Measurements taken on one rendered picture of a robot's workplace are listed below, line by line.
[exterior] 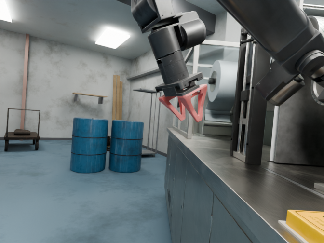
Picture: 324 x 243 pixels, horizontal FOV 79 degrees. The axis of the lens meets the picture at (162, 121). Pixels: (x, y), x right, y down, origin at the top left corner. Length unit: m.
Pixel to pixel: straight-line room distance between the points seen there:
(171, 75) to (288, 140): 0.59
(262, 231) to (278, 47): 0.27
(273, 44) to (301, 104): 0.62
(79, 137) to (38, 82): 3.97
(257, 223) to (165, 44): 0.35
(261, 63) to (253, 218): 0.54
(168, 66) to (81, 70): 6.97
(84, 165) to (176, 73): 3.23
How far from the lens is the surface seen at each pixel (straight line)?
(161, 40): 0.41
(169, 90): 0.41
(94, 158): 3.54
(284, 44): 0.32
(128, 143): 3.50
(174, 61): 0.41
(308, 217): 0.35
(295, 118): 0.90
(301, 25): 0.32
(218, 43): 1.52
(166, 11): 0.41
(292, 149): 0.90
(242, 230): 0.51
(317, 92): 0.74
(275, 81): 0.42
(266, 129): 1.57
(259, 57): 0.79
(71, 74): 7.28
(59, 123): 7.18
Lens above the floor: 1.04
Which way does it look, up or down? 2 degrees down
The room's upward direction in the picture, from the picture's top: 5 degrees clockwise
